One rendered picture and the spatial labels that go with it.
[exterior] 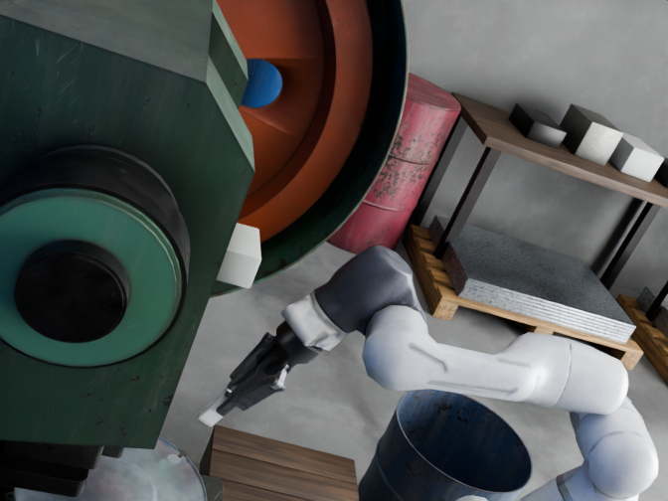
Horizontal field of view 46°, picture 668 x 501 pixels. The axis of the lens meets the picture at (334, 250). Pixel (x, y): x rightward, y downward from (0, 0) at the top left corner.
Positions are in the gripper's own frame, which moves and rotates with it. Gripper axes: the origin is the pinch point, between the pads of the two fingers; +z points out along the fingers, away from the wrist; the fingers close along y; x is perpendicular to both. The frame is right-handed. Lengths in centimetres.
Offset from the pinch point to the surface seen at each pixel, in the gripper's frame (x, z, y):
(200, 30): 46, -45, -10
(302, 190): 8.4, -30.8, 22.9
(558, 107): -190, -99, 310
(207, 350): -65, 69, 139
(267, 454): -53, 35, 51
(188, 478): -3.6, 11.1, -4.8
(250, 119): 22.6, -32.7, 27.0
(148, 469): 2.3, 14.0, -4.2
